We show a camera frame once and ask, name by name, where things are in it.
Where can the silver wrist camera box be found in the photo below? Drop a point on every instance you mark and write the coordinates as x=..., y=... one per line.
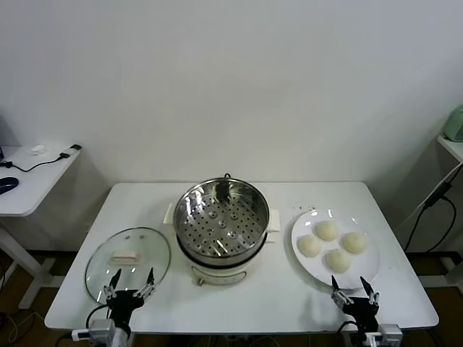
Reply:
x=102, y=330
x=390, y=334

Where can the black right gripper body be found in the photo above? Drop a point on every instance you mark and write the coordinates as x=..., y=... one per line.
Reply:
x=363, y=311

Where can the perforated steel steamer basket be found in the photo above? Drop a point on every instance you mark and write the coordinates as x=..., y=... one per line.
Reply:
x=188, y=206

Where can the white round plate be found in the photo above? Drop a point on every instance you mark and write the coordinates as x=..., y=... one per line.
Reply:
x=311, y=268

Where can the scattered dark crumbs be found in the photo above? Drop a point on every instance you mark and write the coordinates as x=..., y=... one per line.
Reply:
x=302, y=207

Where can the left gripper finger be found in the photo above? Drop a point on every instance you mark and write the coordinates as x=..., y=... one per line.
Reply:
x=147, y=285
x=113, y=285

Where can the white table with slanted leg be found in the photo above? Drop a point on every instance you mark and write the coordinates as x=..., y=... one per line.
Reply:
x=452, y=146

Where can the white side table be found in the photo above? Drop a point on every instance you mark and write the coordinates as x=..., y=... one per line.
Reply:
x=36, y=188

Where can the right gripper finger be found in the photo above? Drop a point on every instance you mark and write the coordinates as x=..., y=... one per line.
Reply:
x=339, y=294
x=370, y=292

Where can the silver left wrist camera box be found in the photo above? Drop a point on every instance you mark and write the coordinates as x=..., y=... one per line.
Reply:
x=102, y=330

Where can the small white object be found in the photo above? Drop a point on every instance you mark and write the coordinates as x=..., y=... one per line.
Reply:
x=38, y=149

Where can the cream electric cooking pot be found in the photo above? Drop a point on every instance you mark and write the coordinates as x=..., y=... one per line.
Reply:
x=217, y=275

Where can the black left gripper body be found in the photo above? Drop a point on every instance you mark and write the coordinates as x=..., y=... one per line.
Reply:
x=124, y=301

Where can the glass pot lid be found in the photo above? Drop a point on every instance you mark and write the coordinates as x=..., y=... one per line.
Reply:
x=108, y=249

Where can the pale green appliance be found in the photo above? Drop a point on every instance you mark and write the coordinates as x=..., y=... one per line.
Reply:
x=455, y=124

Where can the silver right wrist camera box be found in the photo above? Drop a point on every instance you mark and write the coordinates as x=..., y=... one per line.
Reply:
x=390, y=334

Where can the white steamed baozi bun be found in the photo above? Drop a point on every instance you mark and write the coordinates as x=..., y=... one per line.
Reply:
x=327, y=230
x=309, y=246
x=355, y=242
x=338, y=261

